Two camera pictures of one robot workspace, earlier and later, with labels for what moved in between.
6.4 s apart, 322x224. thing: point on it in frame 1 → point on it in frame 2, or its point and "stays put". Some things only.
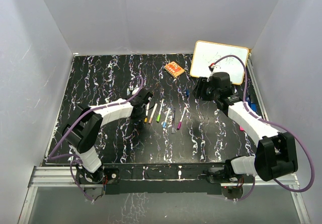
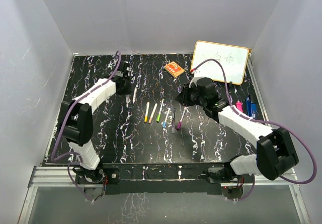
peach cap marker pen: (152, 114) stays put
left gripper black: (142, 116) → (127, 91)
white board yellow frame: (205, 53) stays put
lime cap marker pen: (158, 118) stays put
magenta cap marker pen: (179, 123) stays put
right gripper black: (199, 92) → (183, 97)
